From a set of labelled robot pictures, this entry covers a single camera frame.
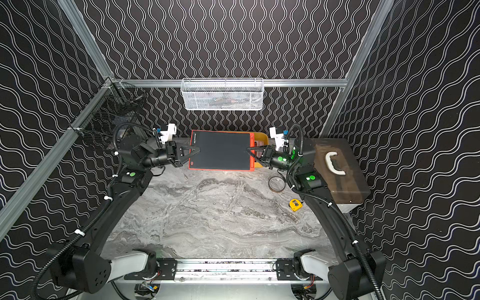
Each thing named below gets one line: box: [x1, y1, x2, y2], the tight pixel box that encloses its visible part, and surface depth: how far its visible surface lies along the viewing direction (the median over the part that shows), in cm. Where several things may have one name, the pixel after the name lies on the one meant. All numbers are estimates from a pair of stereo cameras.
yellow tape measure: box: [288, 198, 304, 212], surface depth 93 cm
